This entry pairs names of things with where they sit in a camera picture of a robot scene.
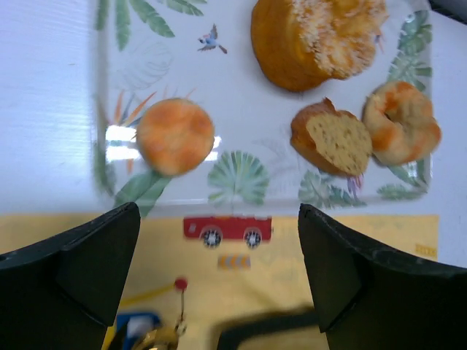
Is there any white tropical leaf tray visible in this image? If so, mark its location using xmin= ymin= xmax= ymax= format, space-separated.
xmin=89 ymin=1 xmax=432 ymax=215

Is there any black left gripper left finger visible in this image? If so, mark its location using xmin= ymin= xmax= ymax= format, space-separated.
xmin=1 ymin=203 xmax=141 ymax=349

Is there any small round bread roll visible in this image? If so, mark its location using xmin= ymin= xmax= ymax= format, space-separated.
xmin=136 ymin=98 xmax=215 ymax=177

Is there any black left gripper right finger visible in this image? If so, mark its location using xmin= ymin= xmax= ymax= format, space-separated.
xmin=298 ymin=204 xmax=466 ymax=349

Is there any yellow vehicle print placemat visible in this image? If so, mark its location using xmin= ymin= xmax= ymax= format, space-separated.
xmin=1 ymin=214 xmax=439 ymax=349

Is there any orange glazed donut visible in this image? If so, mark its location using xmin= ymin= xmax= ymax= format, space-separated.
xmin=362 ymin=81 xmax=442 ymax=166

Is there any sliced loaf cake piece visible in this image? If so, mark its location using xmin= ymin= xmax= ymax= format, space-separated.
xmin=290 ymin=98 xmax=373 ymax=176

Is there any large round sugared cake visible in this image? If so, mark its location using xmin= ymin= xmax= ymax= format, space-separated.
xmin=250 ymin=0 xmax=388 ymax=92

